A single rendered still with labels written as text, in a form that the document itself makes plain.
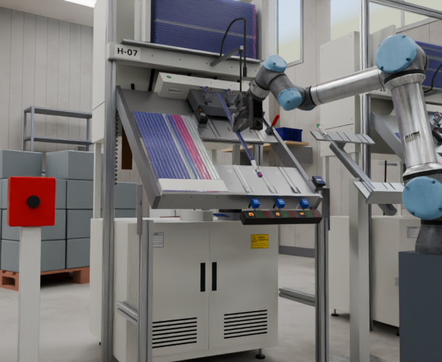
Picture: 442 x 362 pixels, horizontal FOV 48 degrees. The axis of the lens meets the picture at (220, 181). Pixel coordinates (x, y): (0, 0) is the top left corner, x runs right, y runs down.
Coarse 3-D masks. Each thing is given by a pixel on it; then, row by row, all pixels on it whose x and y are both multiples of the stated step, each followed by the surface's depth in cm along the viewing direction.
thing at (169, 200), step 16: (176, 192) 170; (192, 192) 172; (208, 192) 175; (224, 192) 178; (240, 192) 181; (160, 208) 171; (176, 208) 174; (192, 208) 177; (208, 208) 180; (224, 208) 182; (240, 208) 185; (256, 208) 189; (288, 208) 195; (304, 208) 199
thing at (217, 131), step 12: (132, 96) 215; (144, 96) 218; (156, 96) 221; (132, 108) 207; (144, 108) 210; (156, 108) 213; (168, 108) 216; (180, 108) 220; (192, 120) 215; (216, 120) 222; (228, 120) 225; (204, 132) 210; (216, 132) 214; (228, 132) 217; (240, 132) 220; (252, 132) 224; (264, 132) 227
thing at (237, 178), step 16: (224, 176) 190; (240, 176) 194; (256, 176) 197; (272, 176) 201; (288, 176) 204; (160, 192) 170; (256, 192) 188; (272, 192) 190; (288, 192) 195; (304, 192) 199
